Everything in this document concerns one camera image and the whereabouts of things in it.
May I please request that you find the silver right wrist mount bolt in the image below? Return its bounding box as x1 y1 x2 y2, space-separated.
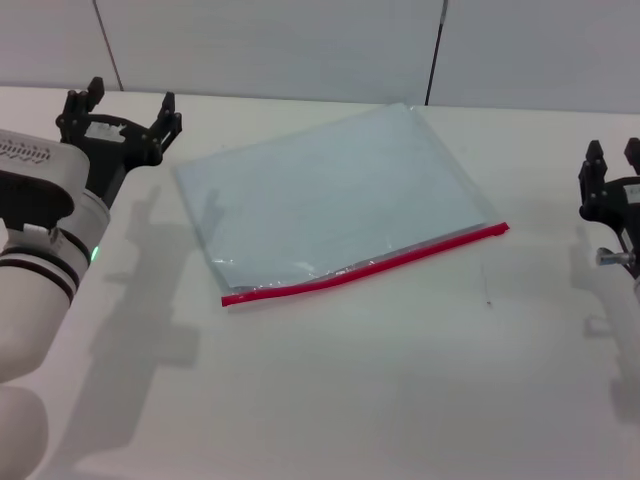
595 247 636 267

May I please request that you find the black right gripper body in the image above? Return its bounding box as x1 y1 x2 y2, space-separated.
579 175 640 279

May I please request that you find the white-black left wrist camera box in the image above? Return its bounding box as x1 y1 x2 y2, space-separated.
0 129 91 232

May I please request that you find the clear document bag red zipper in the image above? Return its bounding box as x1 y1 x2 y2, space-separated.
173 102 511 308

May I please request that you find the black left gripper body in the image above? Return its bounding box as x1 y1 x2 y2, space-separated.
61 113 162 207

